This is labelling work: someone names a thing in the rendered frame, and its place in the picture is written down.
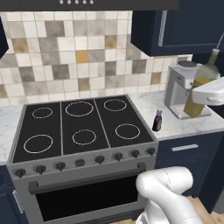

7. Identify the grey stove with black hob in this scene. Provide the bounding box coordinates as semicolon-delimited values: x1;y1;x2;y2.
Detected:
6;94;160;224

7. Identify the black stove knob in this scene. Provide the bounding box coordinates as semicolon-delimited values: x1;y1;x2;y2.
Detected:
74;158;86;168
54;161;67;172
113;151;124;162
146;147;157;157
94;155;106;165
129;149;141;159
34;164;47;175
14;168;27;179

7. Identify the navy base cabinet door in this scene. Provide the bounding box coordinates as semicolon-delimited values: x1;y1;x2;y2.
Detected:
0;165;30;224

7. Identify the small dark condiment bottle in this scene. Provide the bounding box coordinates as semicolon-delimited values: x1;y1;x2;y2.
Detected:
151;108;164;133

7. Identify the grey coffee machine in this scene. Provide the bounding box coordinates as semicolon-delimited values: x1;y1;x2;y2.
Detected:
163;60;213;121

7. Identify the navy drawer front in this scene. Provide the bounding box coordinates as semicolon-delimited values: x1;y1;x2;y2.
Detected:
155;131;224;198

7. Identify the oven door with dark window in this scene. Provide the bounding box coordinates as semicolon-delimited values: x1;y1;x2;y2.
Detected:
12;164;156;224

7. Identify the yellow oil bottle with spout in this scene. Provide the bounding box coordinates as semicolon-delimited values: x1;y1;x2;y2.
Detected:
183;31;224;118

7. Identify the dark range hood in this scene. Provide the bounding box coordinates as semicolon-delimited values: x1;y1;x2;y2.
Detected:
0;0;180;12

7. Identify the dark oven door handle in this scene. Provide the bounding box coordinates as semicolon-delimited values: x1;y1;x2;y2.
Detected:
27;162;147;195

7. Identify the silver drawer handle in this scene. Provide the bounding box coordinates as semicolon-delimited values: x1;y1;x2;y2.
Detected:
171;143;200;153

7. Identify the silver wall cabinet handle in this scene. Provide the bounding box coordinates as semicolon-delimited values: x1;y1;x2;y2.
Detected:
157;10;168;48

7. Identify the navy wall cabinet door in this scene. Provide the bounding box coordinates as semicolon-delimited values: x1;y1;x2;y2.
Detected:
130;0;224;57

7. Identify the silver base cabinet handle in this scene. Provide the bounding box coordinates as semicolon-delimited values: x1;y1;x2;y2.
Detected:
11;189;25;215

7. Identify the navy wall cabinet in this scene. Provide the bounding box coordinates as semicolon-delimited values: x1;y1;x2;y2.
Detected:
0;17;10;60

